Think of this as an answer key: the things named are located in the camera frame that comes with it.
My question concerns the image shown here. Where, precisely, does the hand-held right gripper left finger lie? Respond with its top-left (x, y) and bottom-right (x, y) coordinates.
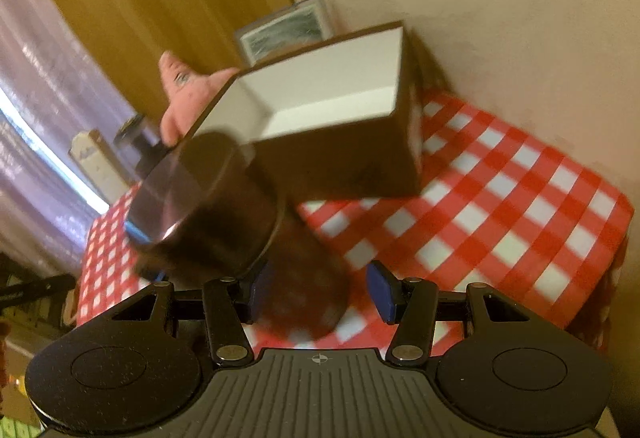
top-left (80, 262), bottom-right (274, 367)

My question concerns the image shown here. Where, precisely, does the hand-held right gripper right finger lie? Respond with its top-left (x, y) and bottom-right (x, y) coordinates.
top-left (366, 260), bottom-right (562, 367)

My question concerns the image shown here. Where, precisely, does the dark round case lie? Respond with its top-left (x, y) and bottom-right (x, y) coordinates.
top-left (124, 132), bottom-right (351, 340)

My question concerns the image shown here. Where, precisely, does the brown box with white inside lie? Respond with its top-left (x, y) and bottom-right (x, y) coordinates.
top-left (176, 20), bottom-right (425, 200)

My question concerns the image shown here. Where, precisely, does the pink plush toy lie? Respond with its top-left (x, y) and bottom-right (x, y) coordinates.
top-left (158, 49), bottom-right (240, 145)

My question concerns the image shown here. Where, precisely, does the red white checkered tablecloth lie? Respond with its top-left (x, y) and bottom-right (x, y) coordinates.
top-left (75, 91), bottom-right (637, 361)

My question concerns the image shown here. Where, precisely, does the dark jar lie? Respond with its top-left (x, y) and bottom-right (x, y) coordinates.
top-left (113, 113), bottom-right (168, 181)

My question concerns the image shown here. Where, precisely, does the white carton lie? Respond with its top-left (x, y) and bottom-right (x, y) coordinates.
top-left (69, 130), bottom-right (132, 200)

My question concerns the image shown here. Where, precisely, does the clear framed picture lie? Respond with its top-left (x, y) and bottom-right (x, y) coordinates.
top-left (234, 0), bottom-right (333, 68)

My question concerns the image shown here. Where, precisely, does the translucent curtain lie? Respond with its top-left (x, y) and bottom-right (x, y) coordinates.
top-left (0, 0), bottom-right (115, 266)

